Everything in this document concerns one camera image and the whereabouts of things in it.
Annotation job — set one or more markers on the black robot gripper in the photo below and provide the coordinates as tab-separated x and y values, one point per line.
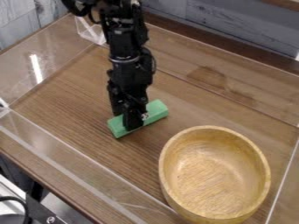
129	78

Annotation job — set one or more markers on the clear acrylic corner bracket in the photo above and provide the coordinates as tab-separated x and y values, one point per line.
89	32

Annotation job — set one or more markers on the brown wooden bowl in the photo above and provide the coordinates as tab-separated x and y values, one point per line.
215	176

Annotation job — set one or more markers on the green rectangular block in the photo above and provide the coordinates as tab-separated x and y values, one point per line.
156	112

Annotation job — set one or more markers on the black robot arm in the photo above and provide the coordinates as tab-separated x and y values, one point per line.
122	25

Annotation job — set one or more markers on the black metal mount with screw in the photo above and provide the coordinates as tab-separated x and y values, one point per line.
40	214

